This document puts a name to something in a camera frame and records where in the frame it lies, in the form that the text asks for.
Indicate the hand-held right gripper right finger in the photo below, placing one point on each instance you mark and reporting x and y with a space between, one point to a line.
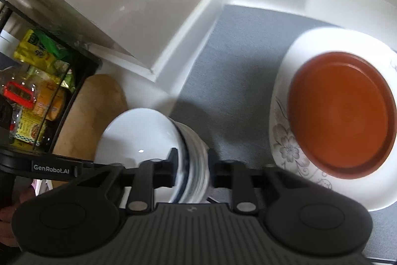
220 173

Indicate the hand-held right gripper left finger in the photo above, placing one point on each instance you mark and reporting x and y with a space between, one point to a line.
164 172

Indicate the white bowl with blue pattern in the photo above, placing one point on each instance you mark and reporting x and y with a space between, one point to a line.
133 134

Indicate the white square floral plate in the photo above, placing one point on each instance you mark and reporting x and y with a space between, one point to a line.
310 190

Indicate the brown round plate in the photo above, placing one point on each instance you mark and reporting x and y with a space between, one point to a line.
341 116

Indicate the person's left hand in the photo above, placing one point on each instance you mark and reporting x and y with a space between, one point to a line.
7 227

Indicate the yellow patterned snack packet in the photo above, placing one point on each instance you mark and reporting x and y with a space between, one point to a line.
29 128

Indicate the orange snack packet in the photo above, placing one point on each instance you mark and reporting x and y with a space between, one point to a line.
49 100

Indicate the wooden cutting board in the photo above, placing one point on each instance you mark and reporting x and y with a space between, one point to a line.
90 116

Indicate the grey mat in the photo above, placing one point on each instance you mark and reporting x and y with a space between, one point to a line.
235 81

